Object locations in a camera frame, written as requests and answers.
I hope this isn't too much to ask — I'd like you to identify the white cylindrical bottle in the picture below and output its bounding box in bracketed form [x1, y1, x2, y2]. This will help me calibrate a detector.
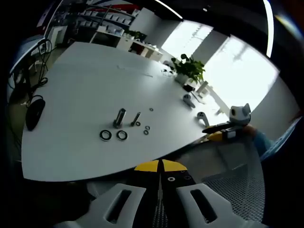
[198, 80, 209, 95]

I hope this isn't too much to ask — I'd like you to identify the potted green plant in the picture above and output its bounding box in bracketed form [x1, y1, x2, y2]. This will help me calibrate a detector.
[171, 54, 206, 85]

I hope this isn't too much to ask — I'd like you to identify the white low cabinet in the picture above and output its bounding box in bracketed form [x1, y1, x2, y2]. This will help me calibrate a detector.
[90, 25, 164, 63]

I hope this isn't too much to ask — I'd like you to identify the person's right hand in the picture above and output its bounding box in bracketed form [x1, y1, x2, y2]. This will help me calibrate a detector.
[241, 124, 258, 137]

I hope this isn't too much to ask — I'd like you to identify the large threaded stud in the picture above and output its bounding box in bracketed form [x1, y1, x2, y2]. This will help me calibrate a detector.
[113, 108, 126, 129]

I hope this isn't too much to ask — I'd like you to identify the white mesh chair back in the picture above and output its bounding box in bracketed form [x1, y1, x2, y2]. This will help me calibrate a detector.
[163, 137, 266, 225]

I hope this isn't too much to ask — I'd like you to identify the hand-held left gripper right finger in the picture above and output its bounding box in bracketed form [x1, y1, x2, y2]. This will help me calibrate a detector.
[161, 159, 264, 228]

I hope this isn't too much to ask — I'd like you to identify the black floor cable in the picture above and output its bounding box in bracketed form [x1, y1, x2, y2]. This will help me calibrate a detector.
[23, 39, 52, 107]

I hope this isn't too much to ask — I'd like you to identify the white handheld controller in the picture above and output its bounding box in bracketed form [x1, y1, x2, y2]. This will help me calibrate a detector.
[196, 111, 211, 126]
[182, 94, 197, 109]

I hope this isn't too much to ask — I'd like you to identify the small threaded stud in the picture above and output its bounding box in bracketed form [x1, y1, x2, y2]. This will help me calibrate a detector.
[130, 112, 141, 127]

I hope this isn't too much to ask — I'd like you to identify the small green plant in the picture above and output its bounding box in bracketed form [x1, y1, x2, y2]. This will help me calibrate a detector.
[124, 28, 147, 41]

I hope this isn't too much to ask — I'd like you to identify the storage shelf with bins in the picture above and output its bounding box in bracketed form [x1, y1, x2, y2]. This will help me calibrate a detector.
[68, 2, 143, 31]

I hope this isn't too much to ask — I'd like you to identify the ceiling light strip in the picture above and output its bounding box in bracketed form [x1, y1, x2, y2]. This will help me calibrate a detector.
[262, 0, 275, 57]
[154, 0, 183, 19]

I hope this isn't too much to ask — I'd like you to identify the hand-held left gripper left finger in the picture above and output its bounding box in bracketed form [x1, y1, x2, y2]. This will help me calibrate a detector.
[53, 159, 160, 228]

